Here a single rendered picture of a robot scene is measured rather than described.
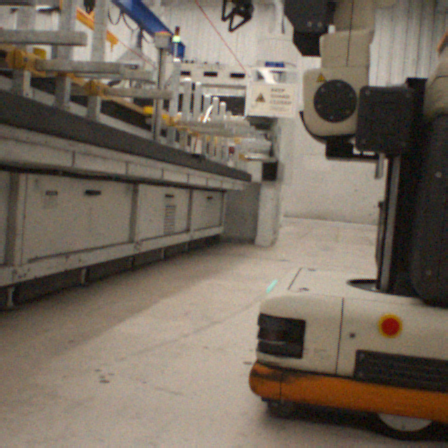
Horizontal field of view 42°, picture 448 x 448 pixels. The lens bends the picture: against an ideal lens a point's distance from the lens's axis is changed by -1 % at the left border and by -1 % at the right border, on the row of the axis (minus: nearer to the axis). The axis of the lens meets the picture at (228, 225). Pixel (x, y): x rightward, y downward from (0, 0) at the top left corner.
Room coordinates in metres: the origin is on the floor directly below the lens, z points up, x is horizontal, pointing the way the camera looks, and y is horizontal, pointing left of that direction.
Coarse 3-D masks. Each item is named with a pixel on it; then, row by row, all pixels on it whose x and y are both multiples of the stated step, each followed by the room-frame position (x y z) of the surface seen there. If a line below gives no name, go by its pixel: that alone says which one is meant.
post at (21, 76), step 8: (24, 8) 1.63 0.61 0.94; (32, 8) 1.64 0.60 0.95; (24, 16) 1.63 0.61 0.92; (32, 16) 1.65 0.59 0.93; (24, 24) 1.63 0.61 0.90; (32, 24) 1.65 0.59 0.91; (16, 48) 1.63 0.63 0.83; (24, 48) 1.63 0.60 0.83; (16, 72) 1.63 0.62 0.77; (24, 72) 1.63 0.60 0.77; (16, 80) 1.63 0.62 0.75; (24, 80) 1.63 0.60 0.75; (16, 88) 1.63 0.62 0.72; (24, 88) 1.64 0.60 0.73
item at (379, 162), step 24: (360, 96) 1.33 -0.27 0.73; (384, 96) 1.31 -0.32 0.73; (408, 96) 1.31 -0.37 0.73; (360, 120) 1.32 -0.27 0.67; (384, 120) 1.31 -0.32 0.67; (408, 120) 1.30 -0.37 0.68; (336, 144) 1.46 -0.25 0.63; (360, 144) 1.32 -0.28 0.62; (384, 144) 1.31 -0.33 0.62; (408, 144) 1.30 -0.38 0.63
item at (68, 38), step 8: (0, 32) 1.42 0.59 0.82; (8, 32) 1.41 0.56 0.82; (16, 32) 1.41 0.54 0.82; (24, 32) 1.41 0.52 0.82; (32, 32) 1.40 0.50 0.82; (40, 32) 1.40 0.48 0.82; (48, 32) 1.39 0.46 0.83; (56, 32) 1.39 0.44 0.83; (64, 32) 1.39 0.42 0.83; (72, 32) 1.38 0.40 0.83; (80, 32) 1.38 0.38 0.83; (0, 40) 1.42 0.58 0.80; (8, 40) 1.41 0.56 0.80; (16, 40) 1.41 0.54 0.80; (24, 40) 1.40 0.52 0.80; (32, 40) 1.40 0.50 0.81; (40, 40) 1.40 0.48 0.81; (48, 40) 1.39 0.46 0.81; (56, 40) 1.39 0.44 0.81; (64, 40) 1.39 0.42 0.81; (72, 40) 1.38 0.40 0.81; (80, 40) 1.38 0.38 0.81
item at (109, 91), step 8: (72, 88) 2.18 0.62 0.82; (80, 88) 2.18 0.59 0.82; (112, 88) 2.16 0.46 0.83; (120, 88) 2.15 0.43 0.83; (128, 88) 2.15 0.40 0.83; (112, 96) 2.18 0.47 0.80; (120, 96) 2.16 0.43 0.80; (128, 96) 2.15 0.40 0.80; (136, 96) 2.14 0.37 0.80; (144, 96) 2.13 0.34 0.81; (152, 96) 2.13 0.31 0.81; (160, 96) 2.12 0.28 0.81; (168, 96) 2.12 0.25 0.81
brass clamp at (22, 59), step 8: (8, 56) 1.61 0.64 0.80; (16, 56) 1.60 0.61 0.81; (24, 56) 1.61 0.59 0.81; (32, 56) 1.65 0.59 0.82; (8, 64) 1.61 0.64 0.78; (16, 64) 1.60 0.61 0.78; (24, 64) 1.62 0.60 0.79; (32, 64) 1.65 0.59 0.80; (32, 72) 1.67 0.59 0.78; (40, 72) 1.70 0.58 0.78
